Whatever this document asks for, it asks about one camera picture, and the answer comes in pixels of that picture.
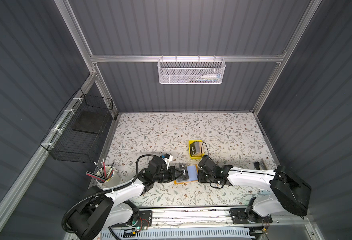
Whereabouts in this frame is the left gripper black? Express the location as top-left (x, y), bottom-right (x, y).
top-left (152, 166), bottom-right (183, 184)

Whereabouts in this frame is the yellow leather card holder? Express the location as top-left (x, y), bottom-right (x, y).
top-left (174, 164), bottom-right (198, 185)

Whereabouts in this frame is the yellow plastic card tray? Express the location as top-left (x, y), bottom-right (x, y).
top-left (188, 140), bottom-right (203, 160)

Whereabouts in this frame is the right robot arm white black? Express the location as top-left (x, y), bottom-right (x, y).
top-left (198, 155), bottom-right (311, 223)

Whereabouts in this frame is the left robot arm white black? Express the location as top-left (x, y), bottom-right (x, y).
top-left (61, 154), bottom-right (179, 240)

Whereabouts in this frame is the stack of credit cards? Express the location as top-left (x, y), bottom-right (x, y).
top-left (190, 141), bottom-right (202, 156)

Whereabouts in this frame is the pen holder with pens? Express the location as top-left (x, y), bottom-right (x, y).
top-left (86, 159), bottom-right (122, 189)

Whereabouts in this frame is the black pad in basket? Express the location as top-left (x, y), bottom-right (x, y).
top-left (72, 109), bottom-right (108, 135)

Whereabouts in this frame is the white tube in basket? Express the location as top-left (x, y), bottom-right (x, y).
top-left (199, 74), bottom-right (222, 81)

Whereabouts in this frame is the black corrugated cable left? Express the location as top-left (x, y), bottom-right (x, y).
top-left (61, 154), bottom-right (159, 240)

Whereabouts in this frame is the aluminium front rail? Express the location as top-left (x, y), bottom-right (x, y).
top-left (73, 205), bottom-right (310, 229)

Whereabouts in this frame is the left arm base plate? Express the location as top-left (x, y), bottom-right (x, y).
top-left (112, 211), bottom-right (153, 228)

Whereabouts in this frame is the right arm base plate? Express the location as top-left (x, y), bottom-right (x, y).
top-left (229, 208), bottom-right (273, 225)

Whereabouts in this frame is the black wire mesh basket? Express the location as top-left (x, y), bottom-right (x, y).
top-left (41, 90), bottom-right (114, 164)

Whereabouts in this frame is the white wire mesh basket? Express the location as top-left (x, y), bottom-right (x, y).
top-left (157, 58), bottom-right (226, 85)

